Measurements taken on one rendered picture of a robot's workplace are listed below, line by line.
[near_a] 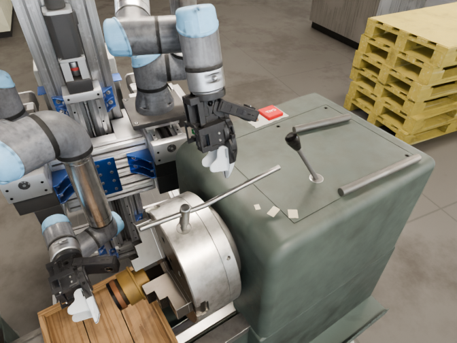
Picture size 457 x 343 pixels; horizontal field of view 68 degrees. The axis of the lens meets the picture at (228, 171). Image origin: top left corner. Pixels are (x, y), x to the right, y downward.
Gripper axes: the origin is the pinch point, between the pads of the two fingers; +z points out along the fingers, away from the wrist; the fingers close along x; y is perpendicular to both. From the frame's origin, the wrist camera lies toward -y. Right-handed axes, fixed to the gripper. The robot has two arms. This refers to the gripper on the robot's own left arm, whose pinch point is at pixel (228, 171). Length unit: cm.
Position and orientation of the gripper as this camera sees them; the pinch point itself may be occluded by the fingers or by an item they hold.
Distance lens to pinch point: 79.6
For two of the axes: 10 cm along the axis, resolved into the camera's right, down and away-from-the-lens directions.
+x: 5.3, 3.6, -7.7
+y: -8.4, 3.5, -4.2
